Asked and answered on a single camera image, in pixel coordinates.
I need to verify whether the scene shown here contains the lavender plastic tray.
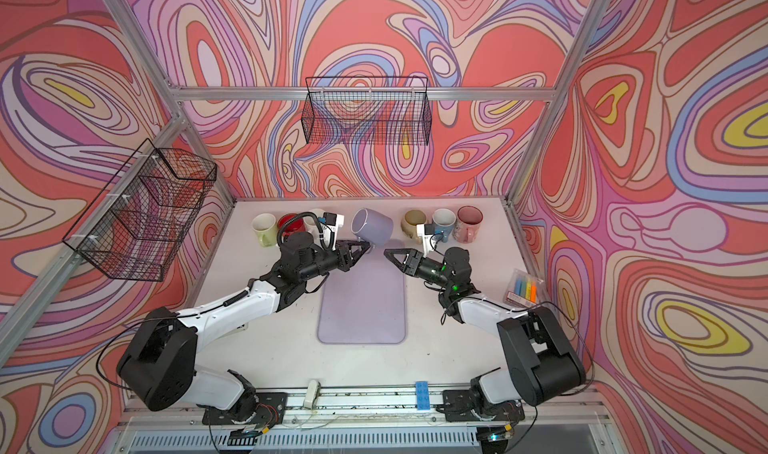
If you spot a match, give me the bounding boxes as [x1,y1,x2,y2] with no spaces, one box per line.
[317,249,407,345]

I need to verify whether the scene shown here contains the white clip on rail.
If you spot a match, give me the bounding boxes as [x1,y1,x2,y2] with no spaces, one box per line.
[302,379,321,410]

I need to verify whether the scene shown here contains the back black wire basket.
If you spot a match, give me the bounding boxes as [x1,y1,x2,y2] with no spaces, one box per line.
[301,74,432,146]

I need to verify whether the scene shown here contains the pink cartoon mug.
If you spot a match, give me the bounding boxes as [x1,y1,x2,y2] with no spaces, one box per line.
[453,205,484,243]

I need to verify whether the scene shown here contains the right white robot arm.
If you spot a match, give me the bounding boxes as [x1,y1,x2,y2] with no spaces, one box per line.
[384,247,587,421]

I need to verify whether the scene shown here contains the black wire basket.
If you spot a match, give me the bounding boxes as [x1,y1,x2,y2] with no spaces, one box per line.
[301,74,432,146]
[62,140,218,282]

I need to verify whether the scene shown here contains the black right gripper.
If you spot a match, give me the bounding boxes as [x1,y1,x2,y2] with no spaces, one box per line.
[384,249,453,290]

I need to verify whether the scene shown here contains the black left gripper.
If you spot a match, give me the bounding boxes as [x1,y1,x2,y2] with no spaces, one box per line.
[295,241,370,286]

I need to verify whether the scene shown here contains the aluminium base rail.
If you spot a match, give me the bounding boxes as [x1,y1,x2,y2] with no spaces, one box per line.
[107,383,601,454]

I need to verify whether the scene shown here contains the box of coloured markers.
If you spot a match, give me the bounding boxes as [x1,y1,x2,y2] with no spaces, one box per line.
[504,269,545,308]

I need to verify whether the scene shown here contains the light green mug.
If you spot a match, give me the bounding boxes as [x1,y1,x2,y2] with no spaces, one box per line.
[251,213,278,247]

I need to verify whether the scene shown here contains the blue toy brick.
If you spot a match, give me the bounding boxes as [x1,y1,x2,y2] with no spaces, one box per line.
[414,381,431,411]

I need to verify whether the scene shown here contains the white mug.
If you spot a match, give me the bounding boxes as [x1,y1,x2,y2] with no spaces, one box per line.
[303,208,324,234]

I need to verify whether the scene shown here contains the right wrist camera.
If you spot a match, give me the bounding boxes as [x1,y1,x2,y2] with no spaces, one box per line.
[416,222,443,256]

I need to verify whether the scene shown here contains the lavender mug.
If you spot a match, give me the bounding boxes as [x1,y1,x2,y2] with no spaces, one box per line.
[351,208,394,248]

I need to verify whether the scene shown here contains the red mug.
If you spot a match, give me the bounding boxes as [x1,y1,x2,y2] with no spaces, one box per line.
[277,213,306,244]

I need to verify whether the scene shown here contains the left black wire basket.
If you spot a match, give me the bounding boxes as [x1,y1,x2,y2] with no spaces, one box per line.
[62,140,218,282]

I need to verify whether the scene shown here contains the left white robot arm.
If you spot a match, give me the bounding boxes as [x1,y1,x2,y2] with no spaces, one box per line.
[116,212,371,424]

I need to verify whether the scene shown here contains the blue floral mug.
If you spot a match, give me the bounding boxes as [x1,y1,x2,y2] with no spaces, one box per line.
[432,208,456,242]

